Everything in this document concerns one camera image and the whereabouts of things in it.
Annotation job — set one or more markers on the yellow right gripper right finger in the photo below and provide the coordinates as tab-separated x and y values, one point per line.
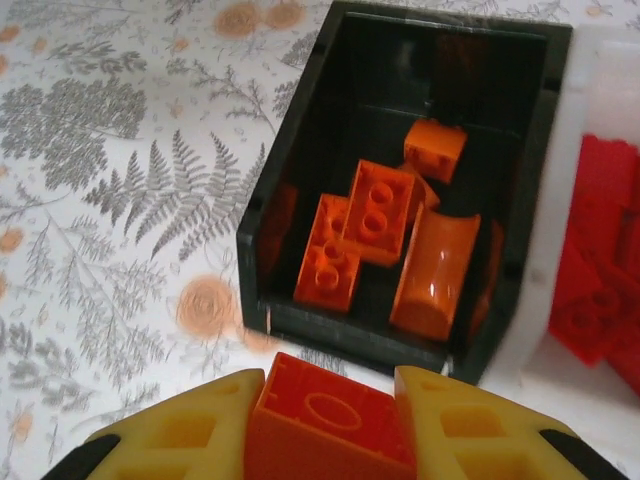
490	440

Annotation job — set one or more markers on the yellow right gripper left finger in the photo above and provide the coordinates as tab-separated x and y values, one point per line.
165	440

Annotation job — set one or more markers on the orange long lego brick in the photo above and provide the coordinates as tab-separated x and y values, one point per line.
325	440

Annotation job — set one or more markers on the orange curved lego piece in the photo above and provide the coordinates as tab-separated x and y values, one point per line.
435	270

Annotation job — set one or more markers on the white plastic bin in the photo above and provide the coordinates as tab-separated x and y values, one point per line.
540	200

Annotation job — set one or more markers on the orange sloped lego piece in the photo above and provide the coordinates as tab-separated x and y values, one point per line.
425	192

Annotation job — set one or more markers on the small orange lego cube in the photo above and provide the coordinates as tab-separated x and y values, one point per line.
432	150

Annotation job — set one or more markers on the floral patterned tablecloth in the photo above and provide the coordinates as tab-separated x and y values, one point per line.
100	150

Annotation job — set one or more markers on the black plastic bin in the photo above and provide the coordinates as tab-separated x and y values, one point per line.
300	150

